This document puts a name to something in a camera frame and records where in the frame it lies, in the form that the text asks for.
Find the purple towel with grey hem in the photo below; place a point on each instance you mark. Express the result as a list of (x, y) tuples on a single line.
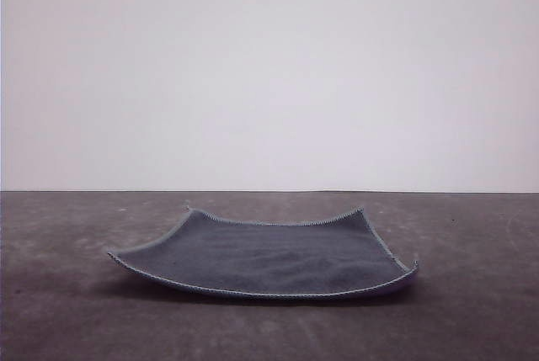
[(261, 256)]

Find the grey table cloth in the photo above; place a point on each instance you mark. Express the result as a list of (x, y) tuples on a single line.
[(269, 331)]

